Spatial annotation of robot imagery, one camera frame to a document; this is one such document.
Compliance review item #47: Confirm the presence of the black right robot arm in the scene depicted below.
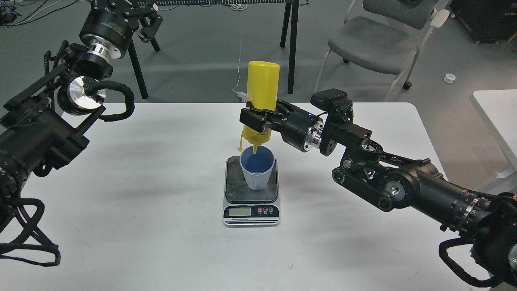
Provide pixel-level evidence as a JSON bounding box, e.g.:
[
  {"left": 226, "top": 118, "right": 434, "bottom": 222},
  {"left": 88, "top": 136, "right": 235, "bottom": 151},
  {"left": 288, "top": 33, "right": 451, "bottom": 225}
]
[{"left": 240, "top": 96, "right": 517, "bottom": 287}]

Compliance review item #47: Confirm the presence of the floor cables top left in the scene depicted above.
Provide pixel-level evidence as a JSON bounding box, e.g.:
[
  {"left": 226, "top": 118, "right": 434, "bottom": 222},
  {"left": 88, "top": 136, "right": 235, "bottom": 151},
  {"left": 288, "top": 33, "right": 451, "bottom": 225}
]
[{"left": 0, "top": 0, "right": 79, "bottom": 28}]

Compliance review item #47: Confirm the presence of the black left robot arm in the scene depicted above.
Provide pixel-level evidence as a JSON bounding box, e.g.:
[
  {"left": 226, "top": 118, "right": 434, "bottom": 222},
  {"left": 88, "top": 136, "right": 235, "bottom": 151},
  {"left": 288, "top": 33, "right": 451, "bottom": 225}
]
[{"left": 0, "top": 0, "right": 162, "bottom": 267}]

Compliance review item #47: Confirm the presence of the small white floor spool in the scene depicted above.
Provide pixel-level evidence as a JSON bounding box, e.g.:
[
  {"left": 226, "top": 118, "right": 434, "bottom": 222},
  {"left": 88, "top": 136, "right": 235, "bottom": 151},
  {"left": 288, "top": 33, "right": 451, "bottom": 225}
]
[{"left": 443, "top": 73, "right": 456, "bottom": 84}]

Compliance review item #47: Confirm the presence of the yellow squeeze bottle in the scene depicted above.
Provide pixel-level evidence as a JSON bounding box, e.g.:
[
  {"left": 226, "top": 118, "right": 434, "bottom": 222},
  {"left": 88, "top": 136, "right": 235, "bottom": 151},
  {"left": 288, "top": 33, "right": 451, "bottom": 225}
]
[{"left": 237, "top": 61, "right": 280, "bottom": 154}]

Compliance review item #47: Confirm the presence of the white side table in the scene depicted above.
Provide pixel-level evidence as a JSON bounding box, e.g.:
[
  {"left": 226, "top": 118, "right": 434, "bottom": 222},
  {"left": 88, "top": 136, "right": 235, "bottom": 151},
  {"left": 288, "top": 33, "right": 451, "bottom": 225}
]
[{"left": 471, "top": 90, "right": 517, "bottom": 194}]

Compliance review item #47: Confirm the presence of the grey office chair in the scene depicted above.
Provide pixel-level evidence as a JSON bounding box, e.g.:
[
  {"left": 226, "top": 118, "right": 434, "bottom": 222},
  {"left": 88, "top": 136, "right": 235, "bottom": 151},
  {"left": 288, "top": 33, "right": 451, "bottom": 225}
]
[{"left": 322, "top": 0, "right": 450, "bottom": 101}]

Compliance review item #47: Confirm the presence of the black box in corner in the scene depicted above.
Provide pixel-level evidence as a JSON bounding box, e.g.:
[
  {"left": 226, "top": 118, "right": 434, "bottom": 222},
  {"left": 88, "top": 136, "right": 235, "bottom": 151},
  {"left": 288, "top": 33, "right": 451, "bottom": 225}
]
[{"left": 449, "top": 0, "right": 517, "bottom": 44}]

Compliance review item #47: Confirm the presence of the digital kitchen scale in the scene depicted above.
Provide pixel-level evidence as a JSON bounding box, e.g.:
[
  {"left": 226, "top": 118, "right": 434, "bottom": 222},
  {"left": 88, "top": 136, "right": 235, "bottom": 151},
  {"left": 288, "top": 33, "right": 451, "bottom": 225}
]
[{"left": 222, "top": 156, "right": 280, "bottom": 227}]

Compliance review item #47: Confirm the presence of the blue ribbed cup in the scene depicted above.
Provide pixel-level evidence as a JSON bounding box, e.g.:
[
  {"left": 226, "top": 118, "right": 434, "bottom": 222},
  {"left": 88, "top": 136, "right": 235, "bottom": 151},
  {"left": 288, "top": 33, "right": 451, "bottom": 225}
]
[{"left": 239, "top": 145, "right": 276, "bottom": 190}]

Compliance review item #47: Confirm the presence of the white charger cable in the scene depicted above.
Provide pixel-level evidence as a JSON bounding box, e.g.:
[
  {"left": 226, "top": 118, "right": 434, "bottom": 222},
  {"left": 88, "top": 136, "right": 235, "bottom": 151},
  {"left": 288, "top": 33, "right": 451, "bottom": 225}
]
[{"left": 233, "top": 28, "right": 251, "bottom": 102}]

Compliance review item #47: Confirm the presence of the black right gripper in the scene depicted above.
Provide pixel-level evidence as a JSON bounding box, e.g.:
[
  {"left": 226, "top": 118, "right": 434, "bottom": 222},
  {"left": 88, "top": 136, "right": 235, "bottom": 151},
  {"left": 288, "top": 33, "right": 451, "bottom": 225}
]
[{"left": 239, "top": 101, "right": 324, "bottom": 152}]

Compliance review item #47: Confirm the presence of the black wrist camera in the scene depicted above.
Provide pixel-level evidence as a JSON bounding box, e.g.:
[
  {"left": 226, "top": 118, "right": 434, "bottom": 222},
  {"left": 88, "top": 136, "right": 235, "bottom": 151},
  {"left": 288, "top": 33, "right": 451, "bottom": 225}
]
[{"left": 310, "top": 89, "right": 353, "bottom": 114}]

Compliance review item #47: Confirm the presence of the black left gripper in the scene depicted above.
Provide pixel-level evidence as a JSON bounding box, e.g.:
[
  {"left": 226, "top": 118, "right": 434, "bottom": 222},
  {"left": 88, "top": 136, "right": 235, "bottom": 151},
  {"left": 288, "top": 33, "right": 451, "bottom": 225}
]
[{"left": 80, "top": 0, "right": 162, "bottom": 59}]

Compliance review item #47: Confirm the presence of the black legged background table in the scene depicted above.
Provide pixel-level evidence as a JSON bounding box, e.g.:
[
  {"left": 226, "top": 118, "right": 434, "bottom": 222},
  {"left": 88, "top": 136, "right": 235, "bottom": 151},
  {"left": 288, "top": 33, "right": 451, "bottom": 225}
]
[{"left": 81, "top": 0, "right": 309, "bottom": 100}]

